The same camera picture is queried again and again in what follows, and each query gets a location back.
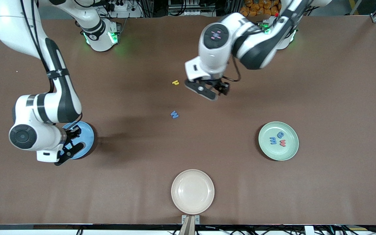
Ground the small metal bracket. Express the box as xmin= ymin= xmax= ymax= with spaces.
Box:
xmin=181 ymin=215 xmax=200 ymax=225

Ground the black cable below table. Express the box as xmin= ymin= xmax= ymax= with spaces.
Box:
xmin=319 ymin=218 xmax=376 ymax=235

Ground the background electronics unit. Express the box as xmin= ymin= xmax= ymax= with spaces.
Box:
xmin=168 ymin=0 xmax=217 ymax=17

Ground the white power strip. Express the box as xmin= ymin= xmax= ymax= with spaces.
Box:
xmin=108 ymin=0 xmax=143 ymax=18

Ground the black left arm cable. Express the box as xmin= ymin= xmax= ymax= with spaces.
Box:
xmin=222 ymin=0 xmax=309 ymax=82

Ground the green plate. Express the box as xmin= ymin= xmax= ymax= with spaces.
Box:
xmin=258 ymin=121 xmax=299 ymax=161

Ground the orange object pile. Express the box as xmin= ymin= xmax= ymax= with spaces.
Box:
xmin=240 ymin=0 xmax=280 ymax=17

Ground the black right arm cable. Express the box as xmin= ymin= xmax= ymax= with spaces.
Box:
xmin=19 ymin=0 xmax=83 ymax=125

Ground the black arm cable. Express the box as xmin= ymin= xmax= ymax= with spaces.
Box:
xmin=19 ymin=0 xmax=83 ymax=125
xmin=222 ymin=0 xmax=309 ymax=82

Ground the blue plate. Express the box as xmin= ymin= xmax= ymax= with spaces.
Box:
xmin=59 ymin=121 xmax=95 ymax=160

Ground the beige plate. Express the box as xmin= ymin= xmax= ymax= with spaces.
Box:
xmin=171 ymin=169 xmax=215 ymax=215

